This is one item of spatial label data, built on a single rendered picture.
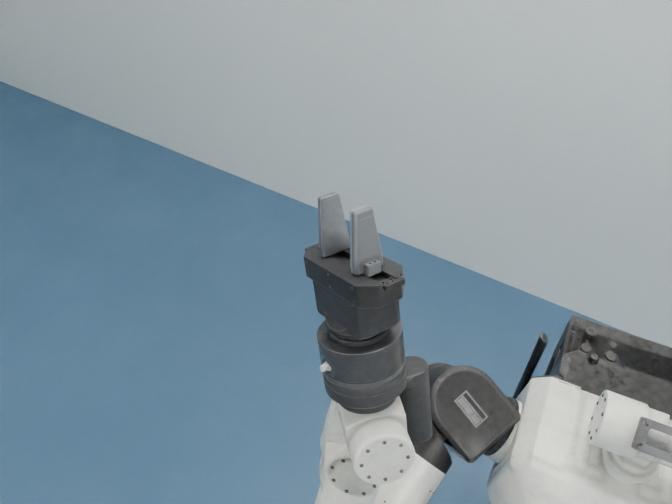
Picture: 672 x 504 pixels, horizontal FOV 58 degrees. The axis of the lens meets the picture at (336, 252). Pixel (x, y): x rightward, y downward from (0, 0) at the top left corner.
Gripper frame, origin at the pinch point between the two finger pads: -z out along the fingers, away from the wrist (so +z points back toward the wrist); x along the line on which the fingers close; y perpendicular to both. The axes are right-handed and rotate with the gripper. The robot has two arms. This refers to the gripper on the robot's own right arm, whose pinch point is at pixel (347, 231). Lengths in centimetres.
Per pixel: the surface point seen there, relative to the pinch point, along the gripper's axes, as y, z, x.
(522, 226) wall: -142, 76, -99
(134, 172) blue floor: -44, 59, -262
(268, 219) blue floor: -83, 81, -198
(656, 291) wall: -166, 98, -58
